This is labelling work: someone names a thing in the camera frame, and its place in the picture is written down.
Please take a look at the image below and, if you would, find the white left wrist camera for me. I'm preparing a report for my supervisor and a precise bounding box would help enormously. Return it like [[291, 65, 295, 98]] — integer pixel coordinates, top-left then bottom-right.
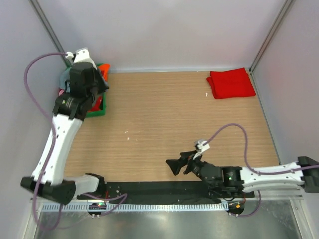
[[65, 48, 97, 69]]

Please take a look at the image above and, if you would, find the slotted white cable duct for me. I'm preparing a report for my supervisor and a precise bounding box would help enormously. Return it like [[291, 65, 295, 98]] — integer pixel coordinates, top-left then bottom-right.
[[41, 202, 229, 213]]

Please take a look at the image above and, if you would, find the green plastic basket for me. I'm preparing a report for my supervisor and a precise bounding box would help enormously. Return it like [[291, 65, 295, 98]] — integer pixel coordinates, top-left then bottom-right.
[[65, 62, 108, 118]]

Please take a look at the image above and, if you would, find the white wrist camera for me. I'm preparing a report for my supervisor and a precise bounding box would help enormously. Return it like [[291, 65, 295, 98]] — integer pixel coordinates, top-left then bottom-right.
[[193, 139, 210, 159], [65, 48, 97, 69]]

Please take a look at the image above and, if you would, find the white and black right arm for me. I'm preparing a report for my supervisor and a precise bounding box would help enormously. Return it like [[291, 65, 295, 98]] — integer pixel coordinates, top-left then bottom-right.
[[166, 151, 319, 197]]

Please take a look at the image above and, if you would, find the folded red t shirt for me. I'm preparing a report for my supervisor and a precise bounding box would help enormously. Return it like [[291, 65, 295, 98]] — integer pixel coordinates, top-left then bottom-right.
[[206, 68, 256, 99]]

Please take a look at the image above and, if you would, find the light blue t shirt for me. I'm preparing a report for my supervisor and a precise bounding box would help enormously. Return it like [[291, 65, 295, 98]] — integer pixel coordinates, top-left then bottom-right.
[[59, 68, 70, 92]]

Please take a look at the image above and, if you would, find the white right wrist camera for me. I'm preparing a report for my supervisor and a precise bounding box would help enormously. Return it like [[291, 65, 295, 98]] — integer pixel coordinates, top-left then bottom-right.
[[193, 139, 210, 159]]

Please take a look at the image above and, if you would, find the orange t shirt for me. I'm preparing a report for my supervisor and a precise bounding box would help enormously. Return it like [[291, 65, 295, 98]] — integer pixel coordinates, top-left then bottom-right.
[[97, 63, 110, 82]]

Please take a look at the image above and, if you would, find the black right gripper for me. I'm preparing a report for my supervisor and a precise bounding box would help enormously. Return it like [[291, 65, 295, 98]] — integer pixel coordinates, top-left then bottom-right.
[[166, 149, 204, 179]]

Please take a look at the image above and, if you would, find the red t shirt in basket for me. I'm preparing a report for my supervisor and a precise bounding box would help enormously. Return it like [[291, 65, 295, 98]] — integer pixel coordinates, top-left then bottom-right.
[[89, 96, 103, 112]]

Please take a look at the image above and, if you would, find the pink garment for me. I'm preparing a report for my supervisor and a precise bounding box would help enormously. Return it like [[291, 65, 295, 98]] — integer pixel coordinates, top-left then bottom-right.
[[58, 89, 64, 96]]

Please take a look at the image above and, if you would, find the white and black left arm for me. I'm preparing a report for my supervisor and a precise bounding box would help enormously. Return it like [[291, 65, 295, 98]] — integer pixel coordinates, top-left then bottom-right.
[[20, 60, 108, 205]]

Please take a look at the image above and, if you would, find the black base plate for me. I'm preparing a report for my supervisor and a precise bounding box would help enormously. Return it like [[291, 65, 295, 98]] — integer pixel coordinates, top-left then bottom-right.
[[89, 181, 255, 205]]

